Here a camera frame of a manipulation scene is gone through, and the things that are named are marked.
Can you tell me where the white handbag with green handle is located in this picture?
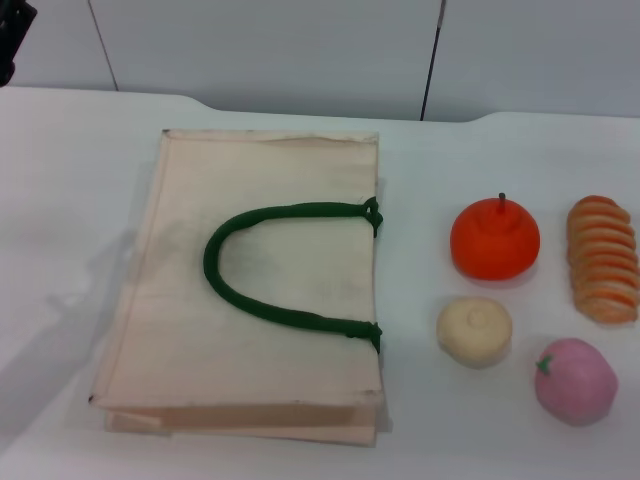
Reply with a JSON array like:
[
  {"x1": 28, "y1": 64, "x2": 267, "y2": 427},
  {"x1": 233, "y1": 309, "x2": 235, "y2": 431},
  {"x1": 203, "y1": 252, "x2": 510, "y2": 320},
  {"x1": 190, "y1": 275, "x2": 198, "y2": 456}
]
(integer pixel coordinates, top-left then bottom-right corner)
[{"x1": 88, "y1": 128, "x2": 386, "y2": 447}]

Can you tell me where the orange toy fruit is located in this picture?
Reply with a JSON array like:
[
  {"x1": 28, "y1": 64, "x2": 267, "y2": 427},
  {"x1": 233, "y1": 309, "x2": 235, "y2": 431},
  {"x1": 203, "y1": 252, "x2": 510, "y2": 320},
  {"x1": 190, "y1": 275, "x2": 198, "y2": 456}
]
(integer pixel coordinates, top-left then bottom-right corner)
[{"x1": 449, "y1": 192, "x2": 542, "y2": 282}]

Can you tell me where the thin dark rod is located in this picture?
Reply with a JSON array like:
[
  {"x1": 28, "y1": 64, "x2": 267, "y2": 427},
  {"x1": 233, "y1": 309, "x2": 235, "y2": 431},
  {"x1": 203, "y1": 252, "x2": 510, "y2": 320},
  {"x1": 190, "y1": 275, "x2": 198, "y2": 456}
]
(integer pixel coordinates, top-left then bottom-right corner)
[{"x1": 418, "y1": 0, "x2": 447, "y2": 122}]

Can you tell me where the cream round bun toy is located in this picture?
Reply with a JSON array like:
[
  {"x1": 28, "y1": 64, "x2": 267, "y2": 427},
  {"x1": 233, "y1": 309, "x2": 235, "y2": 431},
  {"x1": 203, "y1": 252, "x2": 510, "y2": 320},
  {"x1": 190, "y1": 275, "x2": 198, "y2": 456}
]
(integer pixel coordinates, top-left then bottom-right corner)
[{"x1": 435, "y1": 295, "x2": 514, "y2": 370}]

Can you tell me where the sliced bread loaf toy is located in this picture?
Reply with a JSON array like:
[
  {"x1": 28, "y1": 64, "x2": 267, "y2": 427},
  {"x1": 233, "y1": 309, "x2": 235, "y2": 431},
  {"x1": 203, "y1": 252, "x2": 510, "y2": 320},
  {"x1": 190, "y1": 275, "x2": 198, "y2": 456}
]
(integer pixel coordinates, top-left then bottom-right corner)
[{"x1": 565, "y1": 194, "x2": 640, "y2": 325}]

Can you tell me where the pink peach toy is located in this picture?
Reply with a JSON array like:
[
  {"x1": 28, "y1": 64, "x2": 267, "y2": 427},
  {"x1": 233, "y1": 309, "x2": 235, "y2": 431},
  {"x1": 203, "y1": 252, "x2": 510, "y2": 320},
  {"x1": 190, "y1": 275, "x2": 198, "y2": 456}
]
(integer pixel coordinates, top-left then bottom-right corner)
[{"x1": 533, "y1": 337, "x2": 619, "y2": 427}]

